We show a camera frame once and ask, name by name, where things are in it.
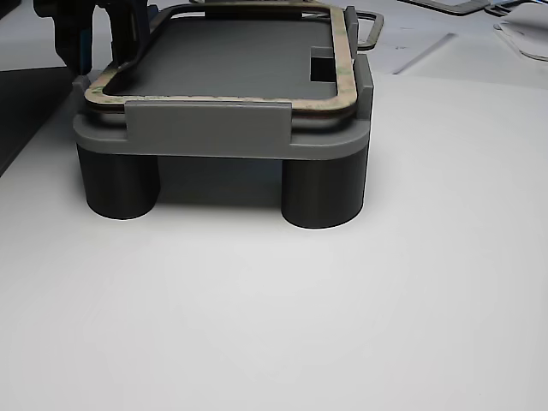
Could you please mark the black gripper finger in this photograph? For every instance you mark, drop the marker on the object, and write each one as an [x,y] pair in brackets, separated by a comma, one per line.
[126,30]
[70,34]

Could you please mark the rectangular frame with tan adhesive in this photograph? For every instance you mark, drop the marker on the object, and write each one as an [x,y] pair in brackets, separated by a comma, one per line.
[347,85]

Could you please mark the grey holder with dark legs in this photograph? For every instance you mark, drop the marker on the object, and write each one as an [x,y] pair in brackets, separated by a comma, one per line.
[214,124]

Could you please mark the dark grey textured tray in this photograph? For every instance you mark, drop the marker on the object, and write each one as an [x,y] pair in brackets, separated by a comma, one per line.
[25,111]

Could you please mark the white plastic sheet piece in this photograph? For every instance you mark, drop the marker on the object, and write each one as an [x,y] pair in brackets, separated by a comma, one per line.
[528,36]

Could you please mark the dark grey rectangular frame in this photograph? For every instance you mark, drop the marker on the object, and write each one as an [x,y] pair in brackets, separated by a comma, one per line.
[449,8]
[374,34]

